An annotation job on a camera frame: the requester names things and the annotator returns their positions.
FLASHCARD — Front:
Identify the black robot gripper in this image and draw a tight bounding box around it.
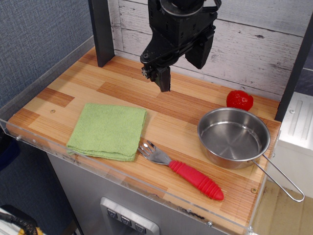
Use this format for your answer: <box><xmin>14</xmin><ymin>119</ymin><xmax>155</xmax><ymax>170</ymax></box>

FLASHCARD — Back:
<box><xmin>140</xmin><ymin>0</ymin><xmax>216</xmax><ymax>92</ymax></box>

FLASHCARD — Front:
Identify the green cloth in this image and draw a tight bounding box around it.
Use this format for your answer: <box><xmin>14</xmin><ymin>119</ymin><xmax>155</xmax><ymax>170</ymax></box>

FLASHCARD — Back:
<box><xmin>67</xmin><ymin>103</ymin><xmax>147</xmax><ymax>162</ymax></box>

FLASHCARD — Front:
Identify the red toy strawberry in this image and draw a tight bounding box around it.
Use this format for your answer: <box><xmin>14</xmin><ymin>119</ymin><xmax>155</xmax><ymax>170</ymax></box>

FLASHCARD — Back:
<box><xmin>226</xmin><ymin>90</ymin><xmax>254</xmax><ymax>111</ymax></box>

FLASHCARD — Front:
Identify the stainless steel pan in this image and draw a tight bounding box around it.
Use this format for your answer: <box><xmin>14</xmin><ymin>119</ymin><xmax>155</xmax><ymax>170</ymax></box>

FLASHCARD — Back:
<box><xmin>197</xmin><ymin>107</ymin><xmax>305</xmax><ymax>203</ymax></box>

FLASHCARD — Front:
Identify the clear acrylic guard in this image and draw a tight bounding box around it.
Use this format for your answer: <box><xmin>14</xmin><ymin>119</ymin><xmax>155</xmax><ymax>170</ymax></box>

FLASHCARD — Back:
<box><xmin>0</xmin><ymin>35</ymin><xmax>282</xmax><ymax>235</ymax></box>

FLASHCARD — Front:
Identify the white appliance at right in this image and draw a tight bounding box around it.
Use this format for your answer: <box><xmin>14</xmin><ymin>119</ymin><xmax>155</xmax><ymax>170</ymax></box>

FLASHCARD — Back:
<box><xmin>271</xmin><ymin>92</ymin><xmax>313</xmax><ymax>197</ymax></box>

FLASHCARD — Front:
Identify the silver button panel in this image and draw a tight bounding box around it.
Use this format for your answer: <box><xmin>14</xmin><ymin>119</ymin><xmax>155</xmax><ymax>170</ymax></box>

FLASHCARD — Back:
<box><xmin>100</xmin><ymin>197</ymin><xmax>160</xmax><ymax>235</ymax></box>

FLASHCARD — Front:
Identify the yellow object bottom left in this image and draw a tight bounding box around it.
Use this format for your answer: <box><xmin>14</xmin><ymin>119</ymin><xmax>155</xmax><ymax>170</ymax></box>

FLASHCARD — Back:
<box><xmin>18</xmin><ymin>227</ymin><xmax>44</xmax><ymax>235</ymax></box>

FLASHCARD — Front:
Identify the dark grey left post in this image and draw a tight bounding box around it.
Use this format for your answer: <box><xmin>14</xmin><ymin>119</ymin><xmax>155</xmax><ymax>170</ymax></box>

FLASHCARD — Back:
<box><xmin>88</xmin><ymin>0</ymin><xmax>115</xmax><ymax>67</ymax></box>

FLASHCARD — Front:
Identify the dark grey post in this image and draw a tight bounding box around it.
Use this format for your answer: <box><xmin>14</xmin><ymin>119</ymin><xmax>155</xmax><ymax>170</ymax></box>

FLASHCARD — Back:
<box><xmin>274</xmin><ymin>16</ymin><xmax>313</xmax><ymax>122</ymax></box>
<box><xmin>88</xmin><ymin>0</ymin><xmax>115</xmax><ymax>67</ymax></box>

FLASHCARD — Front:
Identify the red handled metal fork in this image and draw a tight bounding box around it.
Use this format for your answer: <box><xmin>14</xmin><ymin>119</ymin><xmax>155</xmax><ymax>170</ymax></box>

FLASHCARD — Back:
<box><xmin>138</xmin><ymin>141</ymin><xmax>224</xmax><ymax>201</ymax></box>

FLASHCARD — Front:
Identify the dark grey right post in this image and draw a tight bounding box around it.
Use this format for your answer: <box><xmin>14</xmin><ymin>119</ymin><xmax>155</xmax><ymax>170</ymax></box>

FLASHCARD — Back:
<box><xmin>274</xmin><ymin>16</ymin><xmax>313</xmax><ymax>122</ymax></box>

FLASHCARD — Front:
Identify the black braided cable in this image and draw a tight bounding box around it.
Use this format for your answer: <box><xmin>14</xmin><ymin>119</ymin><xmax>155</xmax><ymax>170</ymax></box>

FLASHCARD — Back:
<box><xmin>0</xmin><ymin>211</ymin><xmax>37</xmax><ymax>235</ymax></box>

